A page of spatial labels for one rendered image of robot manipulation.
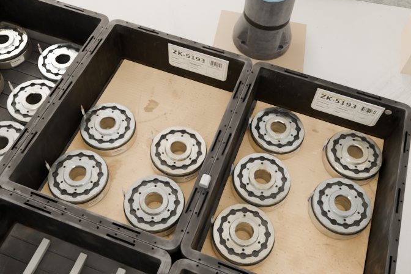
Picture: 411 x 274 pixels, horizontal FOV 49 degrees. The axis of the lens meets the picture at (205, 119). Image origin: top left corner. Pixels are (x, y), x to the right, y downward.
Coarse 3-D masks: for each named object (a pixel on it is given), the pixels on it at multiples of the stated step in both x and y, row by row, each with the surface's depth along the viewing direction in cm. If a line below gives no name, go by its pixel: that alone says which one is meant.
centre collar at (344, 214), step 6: (336, 192) 77; (342, 192) 77; (348, 192) 77; (330, 198) 76; (348, 198) 77; (354, 198) 76; (330, 204) 76; (354, 204) 76; (336, 210) 75; (348, 210) 75; (354, 210) 75; (342, 216) 75; (348, 216) 75
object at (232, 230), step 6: (234, 222) 73; (240, 222) 73; (246, 222) 73; (252, 222) 73; (234, 228) 72; (252, 228) 73; (234, 234) 72; (258, 234) 72; (234, 240) 71; (240, 240) 71; (246, 240) 71; (252, 240) 71; (246, 246) 71
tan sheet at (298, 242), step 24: (312, 120) 90; (312, 144) 87; (288, 168) 83; (312, 168) 84; (216, 216) 77; (288, 216) 78; (288, 240) 76; (312, 240) 76; (336, 240) 76; (360, 240) 76; (264, 264) 73; (288, 264) 73; (312, 264) 73; (336, 264) 74; (360, 264) 74
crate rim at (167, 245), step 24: (120, 24) 89; (96, 48) 85; (216, 48) 86; (48, 120) 75; (24, 144) 72; (216, 144) 74; (24, 192) 68; (192, 192) 69; (96, 216) 66; (144, 240) 64; (168, 240) 64
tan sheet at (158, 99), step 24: (120, 72) 95; (144, 72) 95; (120, 96) 91; (144, 96) 91; (168, 96) 92; (192, 96) 92; (216, 96) 92; (144, 120) 88; (168, 120) 88; (192, 120) 89; (216, 120) 89; (72, 144) 84; (144, 144) 85; (120, 168) 82; (144, 168) 82; (48, 192) 79; (120, 192) 79; (120, 216) 77
